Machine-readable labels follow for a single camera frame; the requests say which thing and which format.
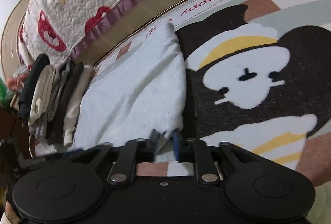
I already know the cream folded garment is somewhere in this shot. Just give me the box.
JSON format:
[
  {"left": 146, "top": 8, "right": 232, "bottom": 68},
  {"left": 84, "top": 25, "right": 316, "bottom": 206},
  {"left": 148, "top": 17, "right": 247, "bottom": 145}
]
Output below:
[{"left": 28, "top": 65, "right": 60, "bottom": 129}]

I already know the checkered cartoon monkey rug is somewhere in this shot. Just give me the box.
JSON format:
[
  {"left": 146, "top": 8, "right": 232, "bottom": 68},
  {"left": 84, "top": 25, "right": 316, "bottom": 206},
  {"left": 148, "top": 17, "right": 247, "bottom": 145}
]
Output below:
[{"left": 33, "top": 0, "right": 331, "bottom": 180}]

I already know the grey pink plush toy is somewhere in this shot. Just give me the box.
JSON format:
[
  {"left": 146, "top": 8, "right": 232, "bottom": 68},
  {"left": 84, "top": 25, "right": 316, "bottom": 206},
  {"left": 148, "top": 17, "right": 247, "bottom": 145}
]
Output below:
[{"left": 6, "top": 65, "right": 32, "bottom": 93}]

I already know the grey folded garments stack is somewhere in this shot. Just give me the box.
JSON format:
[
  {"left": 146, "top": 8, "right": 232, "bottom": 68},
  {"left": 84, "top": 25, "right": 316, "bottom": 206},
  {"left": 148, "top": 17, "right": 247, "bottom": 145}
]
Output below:
[{"left": 29, "top": 61, "right": 93, "bottom": 147}]

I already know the white terry cloth garment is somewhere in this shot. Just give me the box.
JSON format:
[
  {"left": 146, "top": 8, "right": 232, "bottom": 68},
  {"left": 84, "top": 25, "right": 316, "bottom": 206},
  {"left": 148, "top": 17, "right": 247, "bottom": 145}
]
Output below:
[{"left": 73, "top": 23, "right": 186, "bottom": 150}]

